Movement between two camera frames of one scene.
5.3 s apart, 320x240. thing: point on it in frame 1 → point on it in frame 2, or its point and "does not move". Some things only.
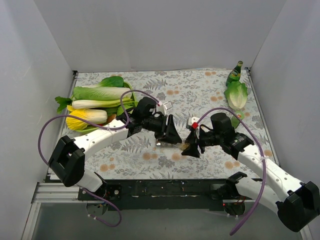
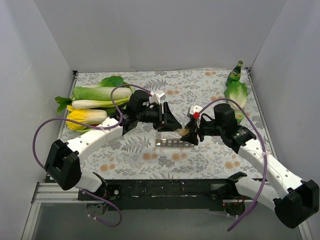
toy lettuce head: (236, 94) does not move
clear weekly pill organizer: (162, 145) does not move
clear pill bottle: (184, 146) → (183, 131)
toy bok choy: (112, 81) does not move
